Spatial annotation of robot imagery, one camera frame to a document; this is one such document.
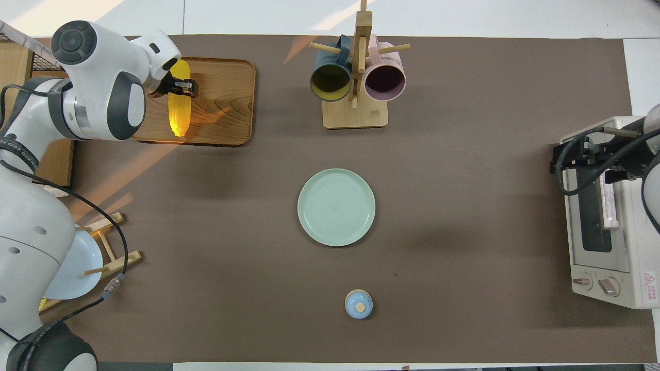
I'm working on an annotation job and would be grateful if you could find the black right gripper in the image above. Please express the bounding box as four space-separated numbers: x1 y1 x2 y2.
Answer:
550 135 645 184

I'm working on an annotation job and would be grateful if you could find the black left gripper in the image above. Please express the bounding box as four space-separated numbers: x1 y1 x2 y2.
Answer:
148 72 200 99

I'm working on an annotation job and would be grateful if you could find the yellow corn cob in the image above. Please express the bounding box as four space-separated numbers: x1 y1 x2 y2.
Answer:
168 59 192 138

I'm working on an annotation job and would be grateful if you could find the oven door with glass window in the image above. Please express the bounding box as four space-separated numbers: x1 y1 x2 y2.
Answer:
563 155 632 274

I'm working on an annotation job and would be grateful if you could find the pale green plate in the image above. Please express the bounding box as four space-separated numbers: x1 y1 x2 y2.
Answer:
297 168 376 247

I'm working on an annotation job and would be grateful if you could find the white toaster oven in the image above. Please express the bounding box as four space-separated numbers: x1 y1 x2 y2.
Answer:
559 116 660 310

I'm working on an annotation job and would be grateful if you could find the wooden tray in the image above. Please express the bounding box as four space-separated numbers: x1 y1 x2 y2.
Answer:
130 55 257 147

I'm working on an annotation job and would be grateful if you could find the brown table mat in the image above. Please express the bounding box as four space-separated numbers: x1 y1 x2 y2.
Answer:
36 35 656 364

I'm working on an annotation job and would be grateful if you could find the dark blue mug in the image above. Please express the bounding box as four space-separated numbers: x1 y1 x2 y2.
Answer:
309 35 354 103

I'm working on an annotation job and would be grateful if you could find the wooden mug rack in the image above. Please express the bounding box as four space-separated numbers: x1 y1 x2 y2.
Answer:
309 0 411 129

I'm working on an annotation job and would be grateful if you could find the wooden dish rack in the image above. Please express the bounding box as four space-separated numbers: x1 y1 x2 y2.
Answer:
39 212 142 312

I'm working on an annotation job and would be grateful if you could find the pink mug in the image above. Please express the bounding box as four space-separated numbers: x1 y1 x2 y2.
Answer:
364 34 407 102

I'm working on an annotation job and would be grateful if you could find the light blue plate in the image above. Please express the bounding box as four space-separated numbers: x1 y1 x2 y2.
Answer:
44 229 104 300

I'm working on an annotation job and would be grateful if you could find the blue call bell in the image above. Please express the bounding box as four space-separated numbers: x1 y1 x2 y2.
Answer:
344 289 373 319

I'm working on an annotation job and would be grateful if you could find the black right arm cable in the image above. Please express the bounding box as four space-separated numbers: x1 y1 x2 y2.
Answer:
554 126 660 196

